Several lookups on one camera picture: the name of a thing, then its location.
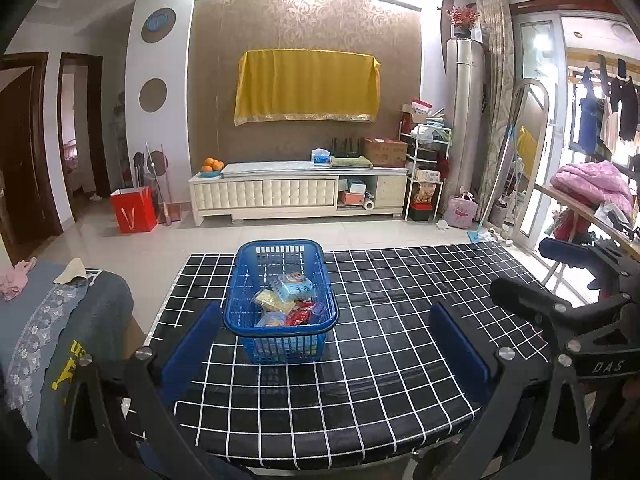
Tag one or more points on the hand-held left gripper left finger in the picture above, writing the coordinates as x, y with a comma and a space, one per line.
192, 345

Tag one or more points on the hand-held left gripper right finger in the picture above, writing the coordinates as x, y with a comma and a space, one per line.
460, 350

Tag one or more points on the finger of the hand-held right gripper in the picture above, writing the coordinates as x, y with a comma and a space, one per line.
560, 252
525, 300

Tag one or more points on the blue plastic basket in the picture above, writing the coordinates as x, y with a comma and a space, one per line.
280, 350

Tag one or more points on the orange yellow snack packet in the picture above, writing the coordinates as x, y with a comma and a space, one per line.
272, 301

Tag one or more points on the light blue cookie packet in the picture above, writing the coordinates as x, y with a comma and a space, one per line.
295, 286

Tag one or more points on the red dark clothes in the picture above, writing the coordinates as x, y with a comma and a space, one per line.
567, 227

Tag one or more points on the wooden clothes rack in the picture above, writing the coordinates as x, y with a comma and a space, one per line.
565, 200

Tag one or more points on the black white checkered tablecloth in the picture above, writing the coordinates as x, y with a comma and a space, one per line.
400, 310

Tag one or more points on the pink quilt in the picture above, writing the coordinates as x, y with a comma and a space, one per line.
590, 182

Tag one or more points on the grey cloth yellow print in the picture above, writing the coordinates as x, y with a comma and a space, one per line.
100, 310

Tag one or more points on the pink tote bag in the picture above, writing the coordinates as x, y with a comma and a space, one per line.
462, 212

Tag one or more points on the arched standing mirror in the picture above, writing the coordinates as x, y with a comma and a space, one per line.
530, 135

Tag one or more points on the broom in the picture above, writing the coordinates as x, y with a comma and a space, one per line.
172, 212

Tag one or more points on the beige hanging garment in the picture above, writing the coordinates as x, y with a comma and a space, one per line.
609, 127

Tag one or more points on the blue hanging dress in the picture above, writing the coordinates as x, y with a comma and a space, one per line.
590, 120

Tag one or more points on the beige cloth piece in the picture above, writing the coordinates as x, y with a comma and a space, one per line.
72, 271

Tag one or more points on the colourful printed bag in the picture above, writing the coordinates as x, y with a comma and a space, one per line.
426, 192

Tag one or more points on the red paper bag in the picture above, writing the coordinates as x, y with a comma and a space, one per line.
134, 210

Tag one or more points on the black hanging garment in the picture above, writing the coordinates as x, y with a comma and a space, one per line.
628, 110

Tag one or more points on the silver standing air conditioner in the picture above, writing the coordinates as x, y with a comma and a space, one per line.
465, 120

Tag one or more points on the blue grey lace cloth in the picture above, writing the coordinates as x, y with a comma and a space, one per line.
30, 320

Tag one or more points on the beige patterned curtain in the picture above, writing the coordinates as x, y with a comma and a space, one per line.
497, 100

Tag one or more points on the white television cabinet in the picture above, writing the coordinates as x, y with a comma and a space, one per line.
260, 192

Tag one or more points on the white metal shelf rack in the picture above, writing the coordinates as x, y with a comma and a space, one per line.
425, 147

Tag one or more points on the white paper roll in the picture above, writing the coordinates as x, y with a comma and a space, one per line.
367, 204

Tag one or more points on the bowl of oranges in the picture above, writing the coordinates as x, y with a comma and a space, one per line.
212, 165

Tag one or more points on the pink cloth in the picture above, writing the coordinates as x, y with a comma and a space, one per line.
17, 280

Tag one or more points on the orange box in cabinet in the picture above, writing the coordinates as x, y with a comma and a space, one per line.
350, 198

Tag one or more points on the white mat on cabinet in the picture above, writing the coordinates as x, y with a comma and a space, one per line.
265, 167

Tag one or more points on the red white box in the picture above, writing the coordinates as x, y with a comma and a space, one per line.
421, 106

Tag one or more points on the brown cardboard box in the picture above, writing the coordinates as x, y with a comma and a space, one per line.
384, 152

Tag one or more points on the green folded cloth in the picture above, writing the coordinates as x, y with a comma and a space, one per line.
352, 162

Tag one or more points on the blue tissue box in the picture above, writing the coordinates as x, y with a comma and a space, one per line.
321, 157

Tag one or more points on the black router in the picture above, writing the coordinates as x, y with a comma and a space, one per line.
345, 150

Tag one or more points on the dark wooden door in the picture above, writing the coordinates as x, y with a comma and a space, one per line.
20, 160

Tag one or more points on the vase with red flowers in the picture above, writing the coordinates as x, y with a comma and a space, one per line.
462, 15

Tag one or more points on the yellow cloth cover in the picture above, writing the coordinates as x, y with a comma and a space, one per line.
305, 85

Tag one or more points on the dark wooden door frame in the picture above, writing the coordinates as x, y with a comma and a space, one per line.
98, 135

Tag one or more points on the plain round wall plate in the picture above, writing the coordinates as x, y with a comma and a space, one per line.
153, 95

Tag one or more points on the round wall plate blue centre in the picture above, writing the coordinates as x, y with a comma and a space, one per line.
158, 24

